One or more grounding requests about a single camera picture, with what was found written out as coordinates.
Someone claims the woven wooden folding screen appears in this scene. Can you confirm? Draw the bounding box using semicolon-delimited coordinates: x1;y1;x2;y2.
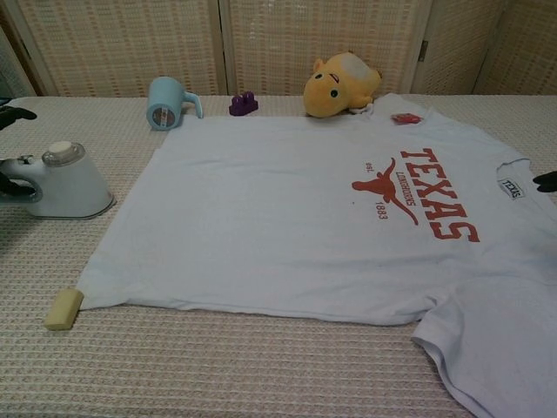
0;0;557;99

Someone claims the white Texas print T-shirt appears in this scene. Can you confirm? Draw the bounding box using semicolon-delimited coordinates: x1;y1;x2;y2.
80;91;557;418

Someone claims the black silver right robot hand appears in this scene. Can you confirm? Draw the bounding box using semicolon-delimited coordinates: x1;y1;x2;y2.
533;171;557;195

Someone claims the white handheld steam iron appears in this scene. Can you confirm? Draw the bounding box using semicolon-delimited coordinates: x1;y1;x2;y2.
0;141;117;219

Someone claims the light blue plastic jug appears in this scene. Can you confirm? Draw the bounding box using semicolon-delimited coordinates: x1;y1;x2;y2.
146;76;205;132

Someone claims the beige woven table cloth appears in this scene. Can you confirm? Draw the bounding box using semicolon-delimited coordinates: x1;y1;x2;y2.
0;92;557;418

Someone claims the purple toy block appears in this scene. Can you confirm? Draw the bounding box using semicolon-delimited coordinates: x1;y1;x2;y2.
229;90;259;118

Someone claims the pale yellow soap bar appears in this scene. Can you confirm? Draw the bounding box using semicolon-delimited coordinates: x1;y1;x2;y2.
44;287;84;334

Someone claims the yellow plush toy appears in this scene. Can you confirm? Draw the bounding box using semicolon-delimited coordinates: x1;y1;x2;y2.
303;51;385;119

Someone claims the small red packet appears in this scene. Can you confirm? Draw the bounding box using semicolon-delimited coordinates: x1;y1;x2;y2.
390;111;423;126

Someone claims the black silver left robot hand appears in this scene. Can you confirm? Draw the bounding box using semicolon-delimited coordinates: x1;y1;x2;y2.
0;104;38;199

